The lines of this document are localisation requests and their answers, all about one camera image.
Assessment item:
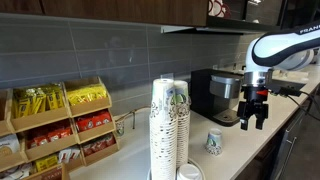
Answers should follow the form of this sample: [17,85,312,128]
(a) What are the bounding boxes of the dark red tea packets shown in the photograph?
[81,134,117,157]

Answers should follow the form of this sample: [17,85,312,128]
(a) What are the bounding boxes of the small yellow tea packets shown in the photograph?
[34,154,60,173]

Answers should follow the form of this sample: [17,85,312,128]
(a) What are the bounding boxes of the dark open shelf cabinet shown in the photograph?
[206,0,320,34]

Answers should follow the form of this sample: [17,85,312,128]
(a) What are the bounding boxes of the yellow black tea packets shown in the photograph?
[12,84,66,118]

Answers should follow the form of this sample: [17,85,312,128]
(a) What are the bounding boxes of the white plastic cup lids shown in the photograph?
[175,163,204,180]

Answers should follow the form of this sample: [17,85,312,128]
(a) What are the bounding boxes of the brown wooden upper cabinet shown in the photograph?
[0,0,209,28]

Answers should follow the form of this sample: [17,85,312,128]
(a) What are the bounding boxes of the patterned paper cup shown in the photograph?
[204,128,224,157]

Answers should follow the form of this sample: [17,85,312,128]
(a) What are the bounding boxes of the short paper cup stack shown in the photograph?
[173,79,192,168]

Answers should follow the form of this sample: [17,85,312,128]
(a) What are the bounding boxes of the pale tea packets pile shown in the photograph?
[0,163,33,180]

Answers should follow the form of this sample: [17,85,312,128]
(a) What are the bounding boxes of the black coffee machine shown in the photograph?
[189,68,246,128]

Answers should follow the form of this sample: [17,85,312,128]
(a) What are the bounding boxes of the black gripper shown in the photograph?
[237,84,270,132]

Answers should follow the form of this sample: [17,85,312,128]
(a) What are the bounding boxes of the white wall outlet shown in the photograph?
[160,72,174,81]

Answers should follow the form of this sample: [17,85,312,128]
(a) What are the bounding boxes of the wire coffee pod carousel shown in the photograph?
[114,105,151,131]

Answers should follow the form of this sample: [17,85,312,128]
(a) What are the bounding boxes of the metal cabinet handle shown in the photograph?
[274,135,298,179]

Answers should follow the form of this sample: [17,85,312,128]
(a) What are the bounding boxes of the patterned coffee pod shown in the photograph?
[115,120,126,137]

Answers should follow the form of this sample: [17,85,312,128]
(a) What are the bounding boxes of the tall paper cup stack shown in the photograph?
[148,78,179,180]

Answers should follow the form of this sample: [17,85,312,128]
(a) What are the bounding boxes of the red orange tea packets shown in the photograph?
[26,125,74,149]

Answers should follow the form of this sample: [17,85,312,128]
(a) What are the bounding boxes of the wooden tea organizer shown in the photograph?
[0,76,121,180]

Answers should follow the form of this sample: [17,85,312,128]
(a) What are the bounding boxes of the plain yellow tea packets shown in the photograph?
[66,83,108,106]

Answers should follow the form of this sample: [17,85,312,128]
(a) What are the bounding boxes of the white red tea packets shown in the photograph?
[58,146,82,164]

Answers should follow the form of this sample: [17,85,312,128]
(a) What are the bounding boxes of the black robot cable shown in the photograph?
[285,93,320,123]

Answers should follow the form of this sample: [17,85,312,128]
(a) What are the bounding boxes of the dark lower cabinet front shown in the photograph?
[234,89,318,180]

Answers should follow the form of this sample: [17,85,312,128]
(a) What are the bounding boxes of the white under cabinet light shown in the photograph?
[160,24,268,35]

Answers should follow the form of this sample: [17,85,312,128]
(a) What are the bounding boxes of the bright red tea packets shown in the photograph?
[75,110,113,132]

